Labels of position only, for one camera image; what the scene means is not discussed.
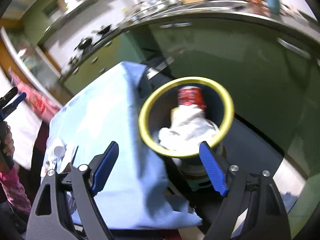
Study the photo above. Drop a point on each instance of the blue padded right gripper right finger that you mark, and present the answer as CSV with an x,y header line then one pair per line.
x,y
266,215

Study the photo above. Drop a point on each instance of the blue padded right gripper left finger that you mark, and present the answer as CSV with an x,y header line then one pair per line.
x,y
50,217

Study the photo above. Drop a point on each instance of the white paper towel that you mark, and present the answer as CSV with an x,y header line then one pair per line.
x,y
188,129

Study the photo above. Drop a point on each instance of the crushed red cola can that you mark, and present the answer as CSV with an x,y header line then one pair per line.
x,y
191,95

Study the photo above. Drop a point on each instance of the yellow rimmed trash bin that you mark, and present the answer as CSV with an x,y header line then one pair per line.
x,y
156,112

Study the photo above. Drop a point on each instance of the person's left hand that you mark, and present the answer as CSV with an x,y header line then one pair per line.
x,y
8,143

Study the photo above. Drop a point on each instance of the blue star tablecloth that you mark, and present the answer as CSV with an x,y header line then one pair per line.
x,y
107,110

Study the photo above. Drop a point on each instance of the pink checkered apron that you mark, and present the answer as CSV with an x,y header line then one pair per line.
x,y
42,106

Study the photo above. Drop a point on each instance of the black wok with lid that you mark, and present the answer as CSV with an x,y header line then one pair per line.
x,y
84,44

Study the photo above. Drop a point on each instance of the teal mug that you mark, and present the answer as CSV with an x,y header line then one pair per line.
x,y
273,6

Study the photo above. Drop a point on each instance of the black wok with handle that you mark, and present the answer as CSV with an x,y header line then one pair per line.
x,y
104,30

